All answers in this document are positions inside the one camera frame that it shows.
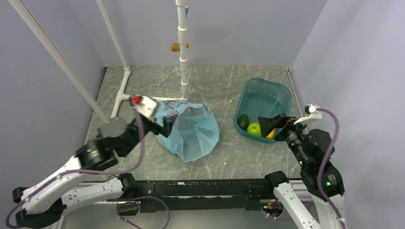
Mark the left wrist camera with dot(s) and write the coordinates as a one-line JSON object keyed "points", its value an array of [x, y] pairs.
{"points": [[146, 106]]}

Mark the yellow fake fruit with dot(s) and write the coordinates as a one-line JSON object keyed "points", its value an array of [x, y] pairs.
{"points": [[271, 135]]}

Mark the green fake apple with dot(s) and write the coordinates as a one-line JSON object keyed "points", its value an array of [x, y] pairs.
{"points": [[254, 129]]}

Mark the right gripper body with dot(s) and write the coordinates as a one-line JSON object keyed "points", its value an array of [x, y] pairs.
{"points": [[289, 127]]}

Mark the light blue plastic bag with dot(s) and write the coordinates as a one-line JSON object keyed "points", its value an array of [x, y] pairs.
{"points": [[195, 131]]}

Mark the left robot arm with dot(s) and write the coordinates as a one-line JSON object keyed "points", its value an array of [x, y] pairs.
{"points": [[44, 204]]}

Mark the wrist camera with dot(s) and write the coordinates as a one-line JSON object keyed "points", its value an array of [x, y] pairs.
{"points": [[312, 114], [146, 106]]}

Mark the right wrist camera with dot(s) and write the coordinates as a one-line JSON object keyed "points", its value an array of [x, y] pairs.
{"points": [[312, 114]]}

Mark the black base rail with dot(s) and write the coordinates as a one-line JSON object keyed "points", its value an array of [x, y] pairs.
{"points": [[248, 194]]}

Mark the dark green fake avocado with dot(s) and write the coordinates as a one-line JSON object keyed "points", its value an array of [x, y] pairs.
{"points": [[243, 122]]}

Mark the white PVC pipe frame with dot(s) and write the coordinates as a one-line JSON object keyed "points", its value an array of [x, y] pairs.
{"points": [[36, 28]]}

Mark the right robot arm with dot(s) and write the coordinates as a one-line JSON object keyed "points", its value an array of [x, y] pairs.
{"points": [[321, 178]]}

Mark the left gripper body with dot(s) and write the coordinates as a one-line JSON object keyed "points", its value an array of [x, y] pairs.
{"points": [[156, 128]]}

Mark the teal plastic bin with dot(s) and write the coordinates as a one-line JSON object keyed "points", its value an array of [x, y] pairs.
{"points": [[260, 97]]}

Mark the orange knob on pipe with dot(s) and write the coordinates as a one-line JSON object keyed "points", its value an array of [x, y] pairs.
{"points": [[176, 47]]}

